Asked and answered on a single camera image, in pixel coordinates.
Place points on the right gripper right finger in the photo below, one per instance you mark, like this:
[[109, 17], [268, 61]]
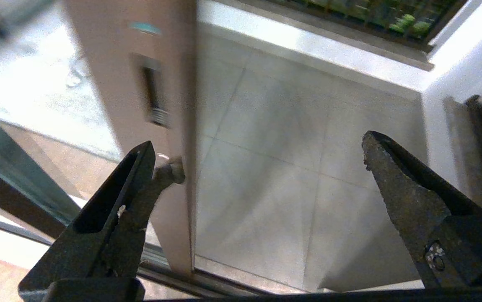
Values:
[[434, 218]]

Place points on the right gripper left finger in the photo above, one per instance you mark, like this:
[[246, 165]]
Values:
[[111, 235]]

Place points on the sliding glass door brown frame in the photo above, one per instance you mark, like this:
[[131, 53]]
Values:
[[169, 63]]

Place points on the short brown stone sill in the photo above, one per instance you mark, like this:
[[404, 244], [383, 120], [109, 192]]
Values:
[[463, 147]]

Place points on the long brown stone sill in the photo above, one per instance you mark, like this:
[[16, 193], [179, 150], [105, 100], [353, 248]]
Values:
[[392, 47]]

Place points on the black balcony railing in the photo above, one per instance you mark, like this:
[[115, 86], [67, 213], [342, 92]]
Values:
[[350, 10]]

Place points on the fixed glass panel brown frame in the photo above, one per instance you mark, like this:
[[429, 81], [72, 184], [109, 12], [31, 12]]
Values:
[[14, 199]]

